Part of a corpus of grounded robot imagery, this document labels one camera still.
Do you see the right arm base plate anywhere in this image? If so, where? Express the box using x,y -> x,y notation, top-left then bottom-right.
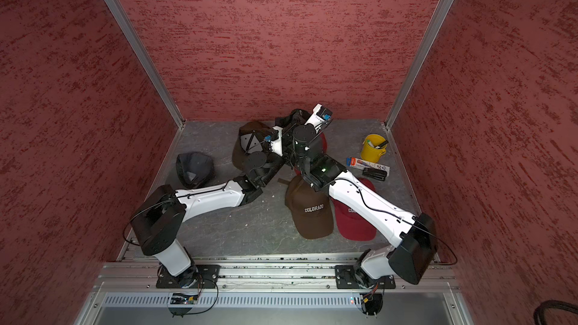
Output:
334,265 -> 396,290

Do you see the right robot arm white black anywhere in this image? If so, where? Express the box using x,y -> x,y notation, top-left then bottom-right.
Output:
275,105 -> 438,287

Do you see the black marker in bucket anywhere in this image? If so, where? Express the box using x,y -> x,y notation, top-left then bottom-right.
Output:
376,140 -> 388,149

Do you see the left corner aluminium profile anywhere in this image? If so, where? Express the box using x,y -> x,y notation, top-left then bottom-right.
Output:
104,0 -> 186,130

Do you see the black stapler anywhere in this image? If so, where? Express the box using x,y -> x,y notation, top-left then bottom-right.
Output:
362,168 -> 388,181

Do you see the dark grey cap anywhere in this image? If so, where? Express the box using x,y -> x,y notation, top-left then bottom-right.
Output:
176,152 -> 215,190

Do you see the right corner aluminium profile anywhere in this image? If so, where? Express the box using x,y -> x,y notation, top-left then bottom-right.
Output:
385,0 -> 455,132

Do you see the red cap with white logo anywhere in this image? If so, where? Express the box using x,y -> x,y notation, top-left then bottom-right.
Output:
331,198 -> 377,242

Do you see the yellow plastic bucket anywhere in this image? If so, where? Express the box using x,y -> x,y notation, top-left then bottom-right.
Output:
360,134 -> 388,163

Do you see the corner aluminium profile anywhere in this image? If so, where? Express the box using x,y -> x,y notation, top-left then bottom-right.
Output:
104,0 -> 186,130
385,0 -> 455,132

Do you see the dark brown cap back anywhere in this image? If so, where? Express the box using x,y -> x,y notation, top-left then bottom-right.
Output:
232,121 -> 272,171

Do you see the black cap front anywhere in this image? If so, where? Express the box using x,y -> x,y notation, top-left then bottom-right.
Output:
275,108 -> 311,135

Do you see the black cable bundle floor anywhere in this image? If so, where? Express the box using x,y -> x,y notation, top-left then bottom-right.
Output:
532,299 -> 578,325

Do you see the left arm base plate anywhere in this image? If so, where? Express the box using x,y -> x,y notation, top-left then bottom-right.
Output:
156,265 -> 221,290

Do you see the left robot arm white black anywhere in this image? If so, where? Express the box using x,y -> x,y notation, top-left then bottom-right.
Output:
129,152 -> 285,278

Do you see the white staples box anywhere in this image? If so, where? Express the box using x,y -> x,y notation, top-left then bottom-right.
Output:
346,157 -> 390,175

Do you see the aluminium rail frame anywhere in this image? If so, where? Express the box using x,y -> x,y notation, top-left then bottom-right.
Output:
76,253 -> 473,324

